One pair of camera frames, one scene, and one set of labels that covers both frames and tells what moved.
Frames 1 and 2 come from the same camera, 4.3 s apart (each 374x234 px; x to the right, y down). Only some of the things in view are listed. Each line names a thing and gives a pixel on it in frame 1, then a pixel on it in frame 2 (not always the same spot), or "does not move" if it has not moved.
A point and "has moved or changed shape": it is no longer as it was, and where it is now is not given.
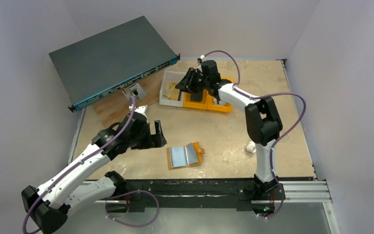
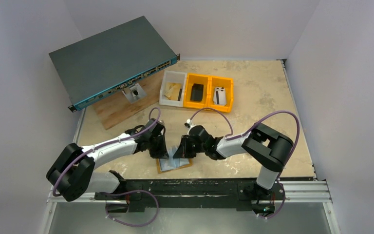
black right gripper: (195, 80) -> (186, 147)
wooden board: (108, 113) does not move
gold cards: (171, 93) does not move
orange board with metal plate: (185, 156) has moved or changed shape
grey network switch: (96, 66) does not move
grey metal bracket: (136, 90) does not move
